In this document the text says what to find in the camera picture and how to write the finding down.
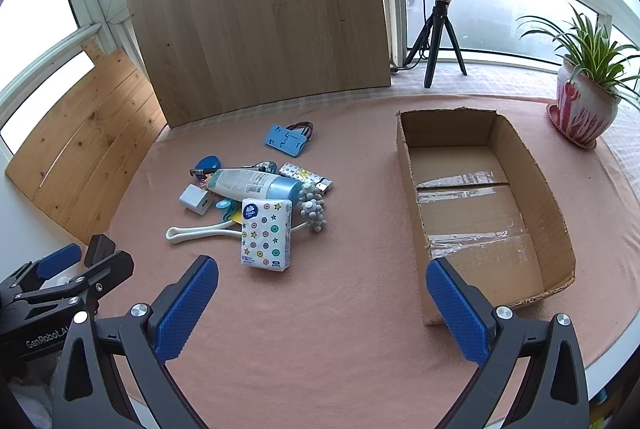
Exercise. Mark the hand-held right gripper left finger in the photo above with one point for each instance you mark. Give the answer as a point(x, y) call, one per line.
point(185, 304)

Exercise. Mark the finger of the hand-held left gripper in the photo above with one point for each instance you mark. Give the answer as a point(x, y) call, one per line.
point(60, 259)
point(107, 269)

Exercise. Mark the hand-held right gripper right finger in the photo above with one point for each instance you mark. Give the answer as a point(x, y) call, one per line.
point(457, 309)

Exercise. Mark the cardboard box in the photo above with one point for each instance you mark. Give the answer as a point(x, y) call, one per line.
point(475, 219)

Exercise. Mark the yellow packet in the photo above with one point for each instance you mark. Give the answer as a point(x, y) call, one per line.
point(237, 219)

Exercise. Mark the light blue tape dispenser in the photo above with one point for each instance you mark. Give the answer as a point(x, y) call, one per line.
point(223, 208)

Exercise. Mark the white charger plug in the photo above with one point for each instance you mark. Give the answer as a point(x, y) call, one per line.
point(192, 199)

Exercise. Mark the dotted white tissue pack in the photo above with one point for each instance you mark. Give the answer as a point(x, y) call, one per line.
point(265, 234)

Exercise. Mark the clear pen black grip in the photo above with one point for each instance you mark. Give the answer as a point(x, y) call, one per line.
point(197, 172)

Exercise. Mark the white lotion bottle blue cap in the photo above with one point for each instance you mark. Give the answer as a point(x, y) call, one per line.
point(250, 184)

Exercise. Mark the blue round lid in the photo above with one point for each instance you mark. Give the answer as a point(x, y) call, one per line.
point(207, 162)

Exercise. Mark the small clear blue bottle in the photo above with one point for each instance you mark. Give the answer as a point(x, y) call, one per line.
point(265, 167)

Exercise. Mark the blue card holder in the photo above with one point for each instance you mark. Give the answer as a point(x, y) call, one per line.
point(282, 139)

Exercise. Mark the person's left hand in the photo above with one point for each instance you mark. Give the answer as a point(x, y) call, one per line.
point(30, 409)

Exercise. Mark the pine wood panel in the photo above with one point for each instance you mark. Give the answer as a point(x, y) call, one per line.
point(85, 144)

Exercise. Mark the pink table cloth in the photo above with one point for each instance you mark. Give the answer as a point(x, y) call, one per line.
point(325, 309)

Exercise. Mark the red white flower pot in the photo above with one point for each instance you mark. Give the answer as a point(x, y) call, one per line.
point(580, 109)

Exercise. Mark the black tripod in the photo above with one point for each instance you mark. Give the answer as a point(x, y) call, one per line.
point(432, 59)

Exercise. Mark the green spider plant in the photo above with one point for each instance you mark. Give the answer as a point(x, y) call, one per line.
point(590, 49)

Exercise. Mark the light oak laminate board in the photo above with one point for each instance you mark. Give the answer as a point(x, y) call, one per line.
point(260, 19)

